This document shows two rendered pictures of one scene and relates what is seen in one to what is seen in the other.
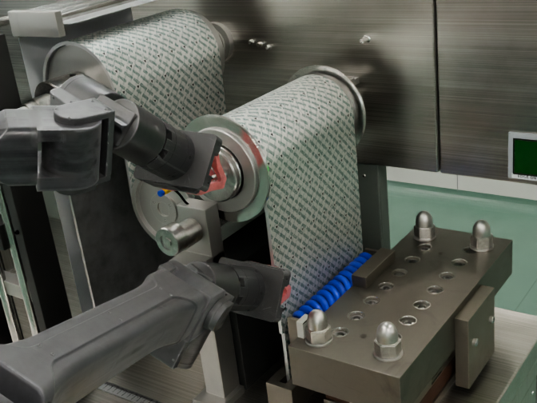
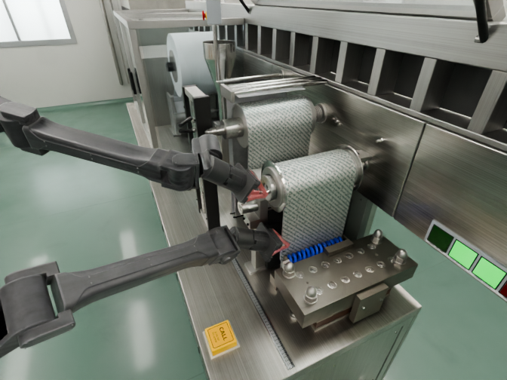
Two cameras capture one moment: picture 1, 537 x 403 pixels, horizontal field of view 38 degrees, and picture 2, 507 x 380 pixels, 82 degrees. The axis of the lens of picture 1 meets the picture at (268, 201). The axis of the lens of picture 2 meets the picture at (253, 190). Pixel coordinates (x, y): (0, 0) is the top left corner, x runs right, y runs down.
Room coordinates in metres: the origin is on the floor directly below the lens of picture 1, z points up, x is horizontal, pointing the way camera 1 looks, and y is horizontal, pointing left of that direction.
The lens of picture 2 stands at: (0.34, -0.22, 1.70)
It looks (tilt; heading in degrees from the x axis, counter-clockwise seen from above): 34 degrees down; 28
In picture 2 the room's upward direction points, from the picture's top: straight up
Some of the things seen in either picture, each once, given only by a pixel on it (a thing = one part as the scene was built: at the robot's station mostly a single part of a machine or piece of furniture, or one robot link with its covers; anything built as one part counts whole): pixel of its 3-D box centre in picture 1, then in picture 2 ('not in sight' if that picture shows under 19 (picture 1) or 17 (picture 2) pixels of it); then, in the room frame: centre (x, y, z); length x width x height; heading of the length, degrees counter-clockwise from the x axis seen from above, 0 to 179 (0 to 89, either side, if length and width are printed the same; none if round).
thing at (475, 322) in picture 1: (476, 336); (368, 303); (0.94, -0.27, 0.97); 0.10 x 0.03 x 0.11; 143
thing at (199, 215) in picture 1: (204, 309); (254, 235); (0.95, 0.11, 1.05); 0.06 x 0.05 x 0.31; 143
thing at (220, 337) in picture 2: not in sight; (220, 337); (0.68, 0.07, 0.91); 0.07 x 0.07 x 0.02; 53
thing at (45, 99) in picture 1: (32, 110); (214, 131); (1.05, 0.30, 1.34); 0.06 x 0.03 x 0.03; 143
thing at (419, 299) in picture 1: (411, 305); (345, 274); (0.98, -0.19, 1.00); 0.40 x 0.16 x 0.06; 143
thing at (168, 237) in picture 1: (172, 239); (243, 206); (0.92, 0.13, 1.18); 0.04 x 0.02 x 0.04; 53
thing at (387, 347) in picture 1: (387, 338); (311, 292); (0.83, -0.13, 1.05); 0.04 x 0.04 x 0.04
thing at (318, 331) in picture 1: (317, 325); (289, 268); (0.88, -0.04, 1.05); 0.04 x 0.04 x 0.04
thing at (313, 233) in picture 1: (319, 238); (314, 226); (1.02, -0.07, 1.11); 0.23 x 0.01 x 0.18; 143
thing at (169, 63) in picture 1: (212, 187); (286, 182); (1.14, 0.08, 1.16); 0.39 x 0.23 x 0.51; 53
